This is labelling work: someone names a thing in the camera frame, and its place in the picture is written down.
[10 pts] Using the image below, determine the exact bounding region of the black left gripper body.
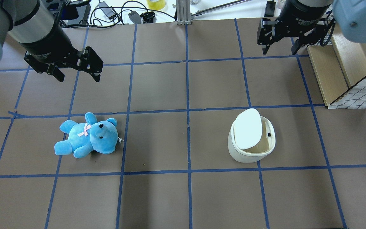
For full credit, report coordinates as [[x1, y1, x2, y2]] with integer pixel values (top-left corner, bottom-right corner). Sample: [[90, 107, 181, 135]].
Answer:
[[24, 29, 104, 74]]

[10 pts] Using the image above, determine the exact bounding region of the yellow tape roll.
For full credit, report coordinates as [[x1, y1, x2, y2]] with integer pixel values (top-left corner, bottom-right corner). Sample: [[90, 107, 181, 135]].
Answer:
[[146, 0, 166, 10]]

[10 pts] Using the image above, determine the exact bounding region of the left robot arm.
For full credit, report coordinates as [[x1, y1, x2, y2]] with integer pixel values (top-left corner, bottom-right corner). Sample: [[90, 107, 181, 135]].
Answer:
[[0, 0, 103, 82]]

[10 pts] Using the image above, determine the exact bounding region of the white trash can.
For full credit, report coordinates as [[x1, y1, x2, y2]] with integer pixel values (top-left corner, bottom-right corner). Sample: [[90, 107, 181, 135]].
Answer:
[[227, 108, 276, 163]]

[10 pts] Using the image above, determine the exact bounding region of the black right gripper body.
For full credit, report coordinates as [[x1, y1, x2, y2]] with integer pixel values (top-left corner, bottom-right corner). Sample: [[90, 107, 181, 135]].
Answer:
[[257, 0, 335, 47]]

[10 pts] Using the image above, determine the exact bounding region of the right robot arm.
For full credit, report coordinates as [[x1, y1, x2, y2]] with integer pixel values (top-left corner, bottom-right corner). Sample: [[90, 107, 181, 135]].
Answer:
[[125, 0, 366, 63]]

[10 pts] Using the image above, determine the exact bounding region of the black power adapter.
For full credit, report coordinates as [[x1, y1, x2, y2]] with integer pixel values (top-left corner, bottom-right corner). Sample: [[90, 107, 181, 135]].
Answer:
[[98, 1, 116, 19]]

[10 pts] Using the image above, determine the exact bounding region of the wooden shelf with wire mesh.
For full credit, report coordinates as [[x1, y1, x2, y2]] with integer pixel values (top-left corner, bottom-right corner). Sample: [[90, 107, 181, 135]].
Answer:
[[307, 26, 366, 110]]

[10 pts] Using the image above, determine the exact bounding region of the blue teddy bear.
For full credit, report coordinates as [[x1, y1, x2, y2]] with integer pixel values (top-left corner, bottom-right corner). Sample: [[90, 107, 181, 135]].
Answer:
[[54, 113, 123, 158]]

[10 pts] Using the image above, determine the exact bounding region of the aluminium frame post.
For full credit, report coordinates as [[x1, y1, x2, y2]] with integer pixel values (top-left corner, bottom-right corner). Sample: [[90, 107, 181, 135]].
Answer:
[[176, 0, 192, 25]]

